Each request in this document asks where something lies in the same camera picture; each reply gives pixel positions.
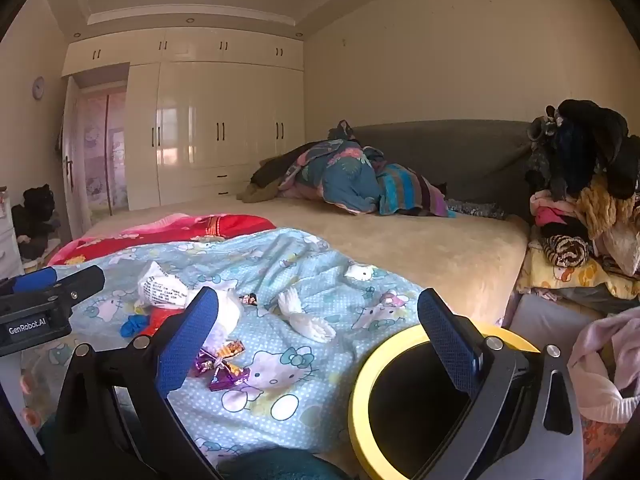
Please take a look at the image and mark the dark brown clothes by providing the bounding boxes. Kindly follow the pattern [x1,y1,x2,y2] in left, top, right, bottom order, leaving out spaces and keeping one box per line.
[237,155,312,203]

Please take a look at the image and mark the dark teal cloth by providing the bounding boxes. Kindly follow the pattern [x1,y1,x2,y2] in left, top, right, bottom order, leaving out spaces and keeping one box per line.
[215,447,351,480]

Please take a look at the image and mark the grey bed headboard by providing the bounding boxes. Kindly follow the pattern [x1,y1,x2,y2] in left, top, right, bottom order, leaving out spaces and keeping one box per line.
[350,120,546,221]

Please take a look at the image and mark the striped blanket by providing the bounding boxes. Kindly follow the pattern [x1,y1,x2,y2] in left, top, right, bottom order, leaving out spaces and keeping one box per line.
[377,162,456,218]

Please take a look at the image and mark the yellow cartoon blanket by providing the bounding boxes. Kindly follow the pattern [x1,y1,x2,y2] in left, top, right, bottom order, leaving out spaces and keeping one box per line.
[517,245,640,302]

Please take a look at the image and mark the dark floral cloth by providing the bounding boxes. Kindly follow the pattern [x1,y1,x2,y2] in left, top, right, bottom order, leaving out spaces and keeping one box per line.
[445,199,507,221]

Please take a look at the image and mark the red blanket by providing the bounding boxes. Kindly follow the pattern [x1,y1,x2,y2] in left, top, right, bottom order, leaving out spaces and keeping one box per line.
[47,212,276,267]

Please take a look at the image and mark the pale lilac cloth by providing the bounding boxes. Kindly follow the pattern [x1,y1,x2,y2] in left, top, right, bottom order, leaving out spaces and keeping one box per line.
[567,305,640,422]

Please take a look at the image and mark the black clothing pile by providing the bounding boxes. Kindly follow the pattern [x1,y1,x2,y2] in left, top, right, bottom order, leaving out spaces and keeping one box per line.
[525,99,640,202]

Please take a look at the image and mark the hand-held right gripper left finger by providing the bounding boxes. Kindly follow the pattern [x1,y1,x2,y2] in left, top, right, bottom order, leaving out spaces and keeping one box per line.
[37,287,236,480]

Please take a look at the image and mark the yellow knitted cloth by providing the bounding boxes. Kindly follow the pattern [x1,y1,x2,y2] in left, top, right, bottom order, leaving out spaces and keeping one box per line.
[575,175,627,241]

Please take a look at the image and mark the white room door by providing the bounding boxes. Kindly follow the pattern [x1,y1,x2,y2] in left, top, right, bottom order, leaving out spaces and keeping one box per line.
[60,77,93,240]

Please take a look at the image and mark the blue plastic bag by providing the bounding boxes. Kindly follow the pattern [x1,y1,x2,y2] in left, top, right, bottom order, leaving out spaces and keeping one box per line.
[120,312,153,338]

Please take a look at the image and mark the purple snack bag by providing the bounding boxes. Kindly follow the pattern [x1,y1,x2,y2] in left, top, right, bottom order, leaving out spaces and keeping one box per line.
[192,340,251,392]

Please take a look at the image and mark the white drawer cabinet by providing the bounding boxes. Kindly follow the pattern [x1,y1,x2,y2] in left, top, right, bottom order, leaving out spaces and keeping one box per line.
[0,187,23,281]

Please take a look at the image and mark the pink garment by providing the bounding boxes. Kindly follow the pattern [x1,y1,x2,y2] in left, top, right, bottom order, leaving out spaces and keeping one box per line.
[530,190,581,228]

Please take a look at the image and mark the tiger-striped cloth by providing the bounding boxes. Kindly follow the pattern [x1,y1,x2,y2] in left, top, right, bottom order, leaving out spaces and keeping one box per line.
[542,235,591,267]

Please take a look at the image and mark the beige bed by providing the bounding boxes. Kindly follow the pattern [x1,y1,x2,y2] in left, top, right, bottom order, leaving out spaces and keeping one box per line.
[82,194,531,327]

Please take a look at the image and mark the yellow-rimmed black bin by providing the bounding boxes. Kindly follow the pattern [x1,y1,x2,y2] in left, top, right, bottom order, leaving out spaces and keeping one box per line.
[348,324,541,480]

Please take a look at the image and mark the pink printed glass door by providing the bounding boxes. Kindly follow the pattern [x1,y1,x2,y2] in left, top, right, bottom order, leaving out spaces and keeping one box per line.
[81,91,127,215]

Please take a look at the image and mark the white printed plastic bag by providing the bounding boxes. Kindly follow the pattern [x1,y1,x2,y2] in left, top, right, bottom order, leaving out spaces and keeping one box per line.
[137,261,196,309]

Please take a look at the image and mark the light blue cat-printed blanket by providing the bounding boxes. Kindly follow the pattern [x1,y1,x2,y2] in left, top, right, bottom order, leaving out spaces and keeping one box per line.
[20,227,436,467]

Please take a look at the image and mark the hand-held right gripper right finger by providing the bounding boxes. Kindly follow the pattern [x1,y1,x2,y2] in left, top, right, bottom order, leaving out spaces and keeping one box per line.
[417,287,586,480]

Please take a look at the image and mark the red candy tube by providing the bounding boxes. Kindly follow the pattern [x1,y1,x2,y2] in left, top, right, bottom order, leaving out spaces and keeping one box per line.
[147,307,177,336]

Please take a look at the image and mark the grey bedside box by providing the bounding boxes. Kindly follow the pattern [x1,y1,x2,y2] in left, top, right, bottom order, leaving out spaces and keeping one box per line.
[505,292,611,357]

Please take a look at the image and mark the black bag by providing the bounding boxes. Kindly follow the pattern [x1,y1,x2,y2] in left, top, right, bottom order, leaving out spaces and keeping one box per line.
[11,184,56,261]

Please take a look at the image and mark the blue floral quilt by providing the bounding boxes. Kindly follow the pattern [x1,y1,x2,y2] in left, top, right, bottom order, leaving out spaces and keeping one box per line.
[279,137,387,216]

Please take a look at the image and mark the cream glossy wardrobe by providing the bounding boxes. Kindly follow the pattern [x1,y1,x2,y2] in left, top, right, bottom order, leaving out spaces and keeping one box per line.
[62,27,306,211]

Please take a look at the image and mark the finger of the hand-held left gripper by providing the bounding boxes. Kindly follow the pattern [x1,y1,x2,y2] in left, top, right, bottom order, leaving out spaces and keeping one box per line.
[0,266,58,296]
[51,265,106,306]

